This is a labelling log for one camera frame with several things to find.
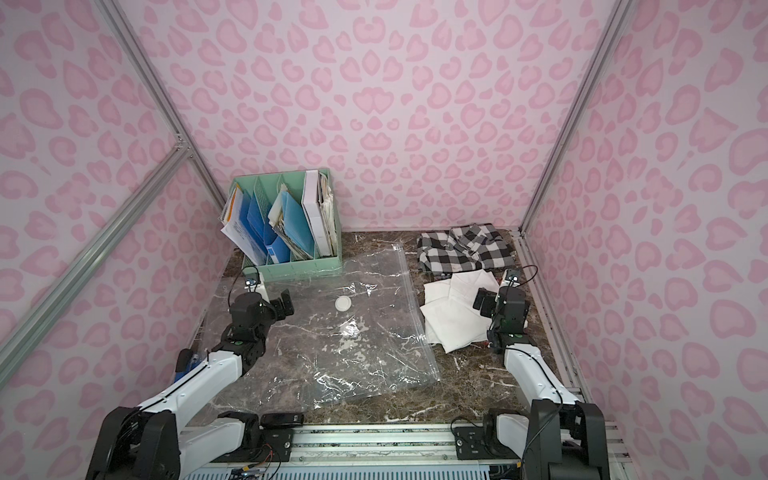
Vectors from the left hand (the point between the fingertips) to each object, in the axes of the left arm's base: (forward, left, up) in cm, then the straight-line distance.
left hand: (272, 288), depth 87 cm
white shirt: (-5, -52, -9) cm, 53 cm away
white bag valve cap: (+2, -19, -12) cm, 22 cm away
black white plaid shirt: (+25, -61, -10) cm, 66 cm away
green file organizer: (+15, +6, -2) cm, 17 cm away
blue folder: (+22, -3, +5) cm, 23 cm away
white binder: (+24, -9, +7) cm, 26 cm away
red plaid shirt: (-11, -63, -13) cm, 65 cm away
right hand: (0, -65, -1) cm, 65 cm away
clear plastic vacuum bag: (-8, -22, -13) cm, 27 cm away
